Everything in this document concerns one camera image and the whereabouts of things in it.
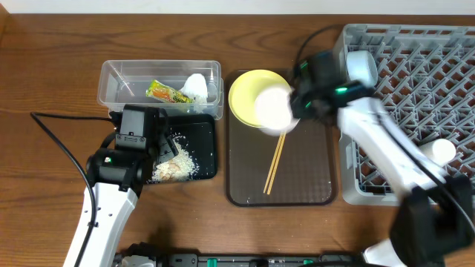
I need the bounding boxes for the rice food scraps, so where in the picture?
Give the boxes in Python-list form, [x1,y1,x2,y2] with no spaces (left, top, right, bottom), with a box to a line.
[151,134,200,183]

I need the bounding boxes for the green snack wrapper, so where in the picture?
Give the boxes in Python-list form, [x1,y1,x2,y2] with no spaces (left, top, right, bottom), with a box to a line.
[145,79,194,103]

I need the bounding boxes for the light blue bowl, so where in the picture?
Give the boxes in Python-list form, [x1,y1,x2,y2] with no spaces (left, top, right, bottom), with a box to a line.
[346,50,378,87]

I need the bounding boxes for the pink bowl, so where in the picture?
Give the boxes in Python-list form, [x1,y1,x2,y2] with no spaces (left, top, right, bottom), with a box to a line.
[255,85,299,136]

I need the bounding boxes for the white tissue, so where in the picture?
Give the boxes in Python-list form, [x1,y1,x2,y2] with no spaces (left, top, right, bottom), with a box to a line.
[180,73,208,104]

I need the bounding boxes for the yellow round plate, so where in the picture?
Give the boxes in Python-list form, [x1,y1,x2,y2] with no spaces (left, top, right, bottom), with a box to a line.
[228,70,292,128]

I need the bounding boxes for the white green cup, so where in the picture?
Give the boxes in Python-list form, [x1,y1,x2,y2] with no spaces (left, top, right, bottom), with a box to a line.
[419,139,456,167]

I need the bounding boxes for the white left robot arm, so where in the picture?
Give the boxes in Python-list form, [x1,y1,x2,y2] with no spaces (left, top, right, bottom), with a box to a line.
[64,105,177,266]

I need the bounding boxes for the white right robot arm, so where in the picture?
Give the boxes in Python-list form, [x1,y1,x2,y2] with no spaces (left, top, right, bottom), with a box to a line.
[290,51,474,266]

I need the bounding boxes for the clear plastic waste bin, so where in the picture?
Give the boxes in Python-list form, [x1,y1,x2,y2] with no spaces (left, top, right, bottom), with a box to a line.
[97,59,224,120]

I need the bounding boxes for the grey dishwasher rack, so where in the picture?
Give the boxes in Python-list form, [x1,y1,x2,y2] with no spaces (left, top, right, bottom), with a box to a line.
[332,23,475,207]

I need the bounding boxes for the black plastic tray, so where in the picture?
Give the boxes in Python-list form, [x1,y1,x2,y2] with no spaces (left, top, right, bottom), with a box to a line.
[147,114,217,184]

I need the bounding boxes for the right wooden chopstick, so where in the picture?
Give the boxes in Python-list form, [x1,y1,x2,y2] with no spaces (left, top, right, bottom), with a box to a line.
[266,132,287,196]

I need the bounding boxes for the brown serving tray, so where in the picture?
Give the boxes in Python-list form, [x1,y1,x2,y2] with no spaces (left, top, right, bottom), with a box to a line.
[224,67,338,208]

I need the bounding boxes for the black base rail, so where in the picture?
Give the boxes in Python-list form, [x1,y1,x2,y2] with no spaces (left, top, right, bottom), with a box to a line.
[111,243,366,267]

